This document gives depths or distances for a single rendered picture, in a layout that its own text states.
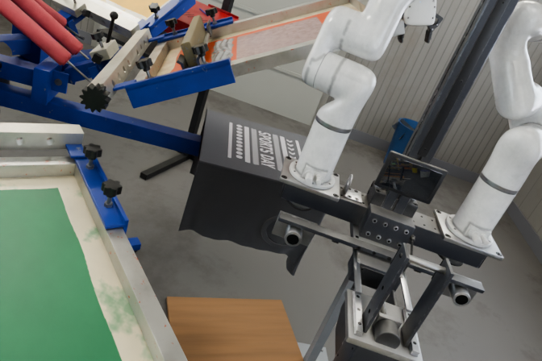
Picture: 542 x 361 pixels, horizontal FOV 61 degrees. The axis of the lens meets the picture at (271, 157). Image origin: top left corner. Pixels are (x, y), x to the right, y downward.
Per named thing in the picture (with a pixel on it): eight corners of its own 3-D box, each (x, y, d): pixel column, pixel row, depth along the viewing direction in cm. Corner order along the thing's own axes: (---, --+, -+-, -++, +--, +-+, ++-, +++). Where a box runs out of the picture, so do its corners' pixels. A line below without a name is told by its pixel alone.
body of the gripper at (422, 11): (410, -11, 145) (405, 26, 150) (442, -10, 145) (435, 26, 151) (403, -14, 151) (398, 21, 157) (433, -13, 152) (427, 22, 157)
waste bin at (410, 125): (412, 165, 482) (434, 123, 461) (418, 182, 447) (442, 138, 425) (373, 151, 481) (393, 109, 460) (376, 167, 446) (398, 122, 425)
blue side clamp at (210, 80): (235, 76, 132) (229, 53, 129) (235, 82, 128) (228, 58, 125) (136, 102, 134) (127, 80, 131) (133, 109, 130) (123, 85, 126)
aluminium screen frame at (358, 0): (356, -1, 177) (355, -11, 175) (405, 33, 125) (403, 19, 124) (161, 50, 182) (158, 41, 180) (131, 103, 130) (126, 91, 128)
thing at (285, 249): (293, 257, 179) (327, 181, 164) (295, 272, 171) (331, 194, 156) (177, 231, 170) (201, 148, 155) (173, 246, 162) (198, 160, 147)
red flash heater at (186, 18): (190, 15, 303) (194, -3, 298) (248, 42, 290) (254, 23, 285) (126, 16, 250) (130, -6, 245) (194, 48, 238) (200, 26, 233)
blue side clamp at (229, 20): (236, 33, 181) (231, 15, 178) (236, 36, 177) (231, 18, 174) (164, 52, 183) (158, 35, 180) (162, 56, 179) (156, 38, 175)
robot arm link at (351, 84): (349, 139, 109) (377, 76, 102) (300, 115, 111) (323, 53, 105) (357, 128, 117) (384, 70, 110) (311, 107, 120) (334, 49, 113)
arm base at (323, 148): (333, 201, 112) (358, 147, 106) (285, 183, 112) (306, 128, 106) (334, 173, 126) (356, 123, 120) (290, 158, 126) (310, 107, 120)
